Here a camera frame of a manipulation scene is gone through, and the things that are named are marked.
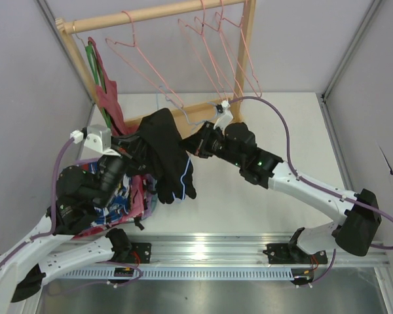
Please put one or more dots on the black trousers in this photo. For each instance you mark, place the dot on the black trousers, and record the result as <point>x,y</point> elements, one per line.
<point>169,164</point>

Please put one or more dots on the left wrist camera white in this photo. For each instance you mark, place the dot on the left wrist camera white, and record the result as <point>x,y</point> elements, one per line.
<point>96,138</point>

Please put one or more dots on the blue wire hanger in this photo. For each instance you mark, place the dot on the blue wire hanger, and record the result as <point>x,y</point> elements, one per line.
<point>162,89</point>

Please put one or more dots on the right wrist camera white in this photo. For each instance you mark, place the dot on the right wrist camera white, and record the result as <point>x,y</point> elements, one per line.
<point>224,115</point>

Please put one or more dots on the maroon tank top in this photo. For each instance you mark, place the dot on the maroon tank top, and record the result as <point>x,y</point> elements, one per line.
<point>108,97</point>

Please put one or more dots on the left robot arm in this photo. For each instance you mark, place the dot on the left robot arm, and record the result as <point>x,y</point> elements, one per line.
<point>29,265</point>

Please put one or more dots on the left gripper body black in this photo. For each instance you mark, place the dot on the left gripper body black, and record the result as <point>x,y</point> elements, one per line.
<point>128,148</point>

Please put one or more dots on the wooden clothes rack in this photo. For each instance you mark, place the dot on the wooden clothes rack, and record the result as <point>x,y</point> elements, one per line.
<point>158,36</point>

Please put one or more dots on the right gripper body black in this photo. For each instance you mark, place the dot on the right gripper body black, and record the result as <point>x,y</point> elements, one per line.
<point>198,142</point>

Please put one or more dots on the blue plastic laundry basket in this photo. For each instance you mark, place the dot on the blue plastic laundry basket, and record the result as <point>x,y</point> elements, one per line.
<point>85,208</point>

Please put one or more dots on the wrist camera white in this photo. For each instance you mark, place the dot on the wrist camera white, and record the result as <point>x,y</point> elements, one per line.
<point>224,115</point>
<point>96,138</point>

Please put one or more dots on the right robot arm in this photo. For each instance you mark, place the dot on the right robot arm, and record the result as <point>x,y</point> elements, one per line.
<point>353,226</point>

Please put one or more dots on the green hanger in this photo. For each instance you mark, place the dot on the green hanger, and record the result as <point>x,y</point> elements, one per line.
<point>98,76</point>

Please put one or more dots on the aluminium mounting rail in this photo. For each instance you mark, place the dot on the aluminium mounting rail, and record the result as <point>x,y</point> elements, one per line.
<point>222,250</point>

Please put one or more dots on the slotted cable duct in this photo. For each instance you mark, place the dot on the slotted cable duct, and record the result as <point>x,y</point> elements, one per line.
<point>181,273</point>

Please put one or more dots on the pink wire hanger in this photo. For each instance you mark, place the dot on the pink wire hanger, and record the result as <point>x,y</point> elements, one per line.
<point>133,56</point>
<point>195,37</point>
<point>220,66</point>
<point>244,70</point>

